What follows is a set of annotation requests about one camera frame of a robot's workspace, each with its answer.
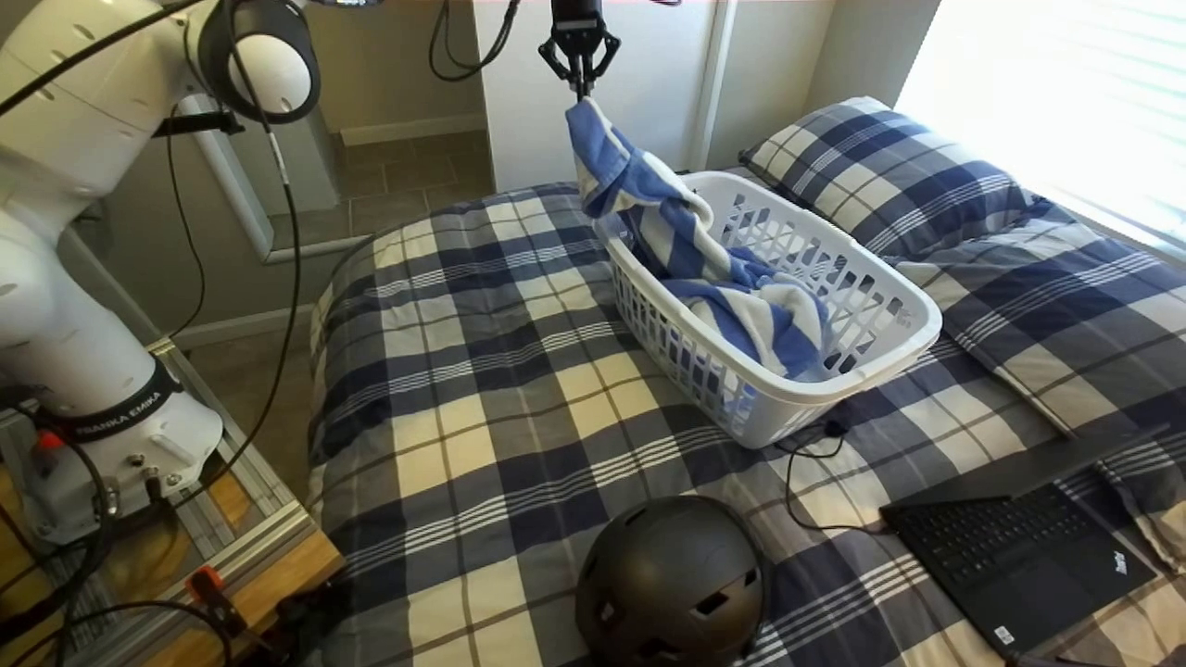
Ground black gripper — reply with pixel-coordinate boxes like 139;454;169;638
538;0;619;96

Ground blue white striped towel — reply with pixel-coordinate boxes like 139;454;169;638
563;100;836;378

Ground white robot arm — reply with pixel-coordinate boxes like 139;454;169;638
0;0;363;546

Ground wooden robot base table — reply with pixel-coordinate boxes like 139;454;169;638
0;345;348;667

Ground white plastic laundry basket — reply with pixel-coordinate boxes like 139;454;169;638
589;171;943;448

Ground plaid pillow near window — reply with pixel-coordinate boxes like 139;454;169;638
743;96;1065;260

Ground plaid bed comforter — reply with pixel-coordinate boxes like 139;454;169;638
304;171;1186;667

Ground white window blinds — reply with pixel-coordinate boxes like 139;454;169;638
897;0;1186;248

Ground black bicycle helmet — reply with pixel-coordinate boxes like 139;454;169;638
574;495;768;667

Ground black laptop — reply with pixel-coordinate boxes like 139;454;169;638
883;468;1157;663

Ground black laptop cable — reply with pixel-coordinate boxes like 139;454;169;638
780;420;888;537

